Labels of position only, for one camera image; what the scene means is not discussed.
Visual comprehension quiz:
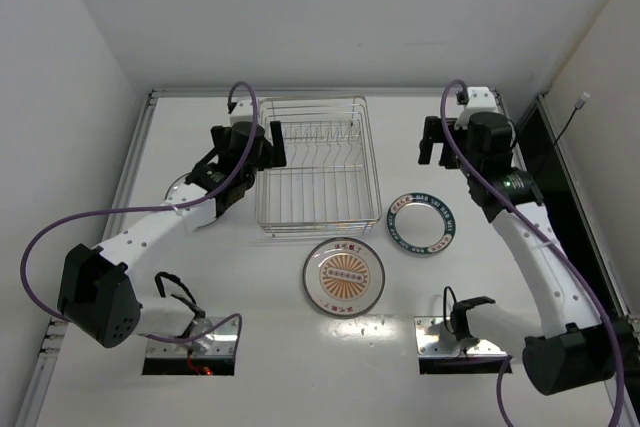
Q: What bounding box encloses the green rimmed plate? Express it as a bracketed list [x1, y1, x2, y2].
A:
[386, 192, 457, 256]

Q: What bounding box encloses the orange sunburst plate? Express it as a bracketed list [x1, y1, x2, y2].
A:
[301, 237, 386, 319]

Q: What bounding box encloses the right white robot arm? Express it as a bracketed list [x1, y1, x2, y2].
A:
[418, 112, 630, 395]

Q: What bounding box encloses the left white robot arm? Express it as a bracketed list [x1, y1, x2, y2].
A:
[57, 121, 286, 348]

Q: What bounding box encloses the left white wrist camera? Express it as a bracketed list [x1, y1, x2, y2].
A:
[229, 99, 254, 125]

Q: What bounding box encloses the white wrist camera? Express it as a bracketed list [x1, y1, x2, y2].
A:
[456, 87, 498, 128]
[229, 99, 254, 125]

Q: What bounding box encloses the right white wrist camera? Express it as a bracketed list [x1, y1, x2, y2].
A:
[456, 87, 498, 128]

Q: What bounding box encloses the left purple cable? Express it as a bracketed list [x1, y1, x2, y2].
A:
[19, 79, 261, 345]

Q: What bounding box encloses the metal wire dish rack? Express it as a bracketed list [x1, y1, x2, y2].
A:
[255, 95, 382, 239]

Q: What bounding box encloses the black wall cable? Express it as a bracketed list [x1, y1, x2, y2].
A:
[527, 92, 591, 183]

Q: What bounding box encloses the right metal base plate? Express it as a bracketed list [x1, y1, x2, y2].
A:
[414, 316, 506, 360]

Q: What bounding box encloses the metal base plate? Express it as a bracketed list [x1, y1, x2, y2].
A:
[414, 316, 506, 360]
[145, 313, 243, 360]

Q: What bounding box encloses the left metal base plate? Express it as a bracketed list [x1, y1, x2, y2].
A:
[145, 313, 243, 360]

